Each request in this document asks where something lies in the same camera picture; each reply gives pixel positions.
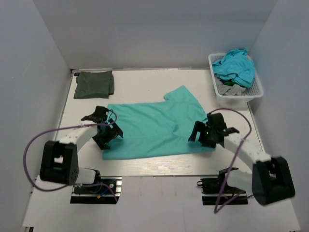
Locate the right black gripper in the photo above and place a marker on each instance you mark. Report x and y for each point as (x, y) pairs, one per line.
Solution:
(201, 127)

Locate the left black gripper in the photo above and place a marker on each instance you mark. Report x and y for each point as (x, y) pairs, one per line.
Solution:
(101, 142)

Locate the teal green t-shirt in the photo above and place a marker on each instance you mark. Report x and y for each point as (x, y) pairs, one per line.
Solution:
(158, 128)

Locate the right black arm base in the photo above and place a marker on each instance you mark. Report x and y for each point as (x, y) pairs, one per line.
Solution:
(210, 187)

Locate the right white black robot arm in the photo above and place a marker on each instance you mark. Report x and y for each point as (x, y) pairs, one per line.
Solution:
(268, 182)

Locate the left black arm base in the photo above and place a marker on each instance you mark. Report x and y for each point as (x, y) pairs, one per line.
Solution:
(109, 193)

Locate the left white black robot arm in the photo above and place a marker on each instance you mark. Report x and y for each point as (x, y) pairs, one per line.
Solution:
(60, 158)

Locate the dark green cloth in basket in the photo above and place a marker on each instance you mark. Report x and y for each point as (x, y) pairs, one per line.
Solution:
(229, 83)

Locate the grey white cloth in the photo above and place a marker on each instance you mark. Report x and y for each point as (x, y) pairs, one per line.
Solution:
(226, 90)

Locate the folded dark grey t-shirt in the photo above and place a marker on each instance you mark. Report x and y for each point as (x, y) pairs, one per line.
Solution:
(92, 85)

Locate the white plastic basket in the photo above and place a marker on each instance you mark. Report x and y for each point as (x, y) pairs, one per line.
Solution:
(255, 91)

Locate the light blue t-shirt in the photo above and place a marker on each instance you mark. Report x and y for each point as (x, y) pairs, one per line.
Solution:
(236, 67)

